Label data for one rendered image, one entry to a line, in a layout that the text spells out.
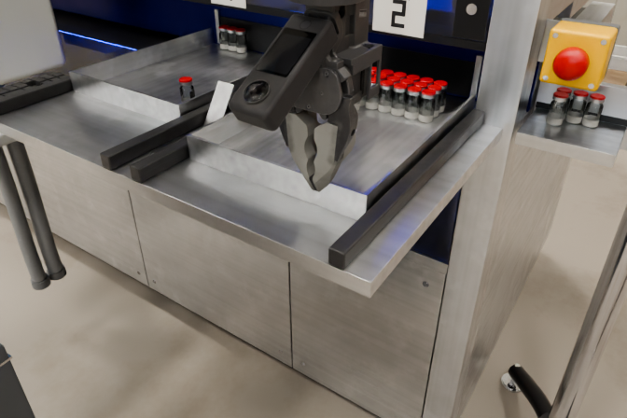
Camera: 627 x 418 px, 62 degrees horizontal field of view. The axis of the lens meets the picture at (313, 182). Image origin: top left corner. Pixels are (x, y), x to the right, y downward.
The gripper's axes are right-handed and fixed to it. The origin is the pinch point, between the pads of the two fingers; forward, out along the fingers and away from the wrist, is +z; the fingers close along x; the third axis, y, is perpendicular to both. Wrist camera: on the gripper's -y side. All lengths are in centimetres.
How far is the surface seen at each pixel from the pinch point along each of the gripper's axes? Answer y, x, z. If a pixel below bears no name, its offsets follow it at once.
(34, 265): 10, 99, 64
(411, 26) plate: 33.1, 4.8, -9.0
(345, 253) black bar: -6.5, -8.0, 1.7
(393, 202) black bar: 3.5, -7.8, 1.6
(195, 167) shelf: -0.2, 17.9, 3.6
